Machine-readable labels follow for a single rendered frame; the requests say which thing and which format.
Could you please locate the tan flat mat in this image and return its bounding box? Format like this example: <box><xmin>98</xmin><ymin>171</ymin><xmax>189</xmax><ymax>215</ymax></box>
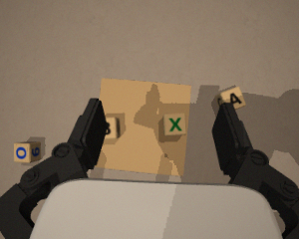
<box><xmin>95</xmin><ymin>78</ymin><xmax>191</xmax><ymax>176</ymax></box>

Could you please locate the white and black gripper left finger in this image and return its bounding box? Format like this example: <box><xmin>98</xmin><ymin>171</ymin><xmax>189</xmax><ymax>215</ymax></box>
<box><xmin>0</xmin><ymin>99</ymin><xmax>108</xmax><ymax>239</ymax></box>

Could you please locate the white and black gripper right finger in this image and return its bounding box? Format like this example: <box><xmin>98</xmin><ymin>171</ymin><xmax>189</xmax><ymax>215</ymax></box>
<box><xmin>212</xmin><ymin>103</ymin><xmax>299</xmax><ymax>239</ymax></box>

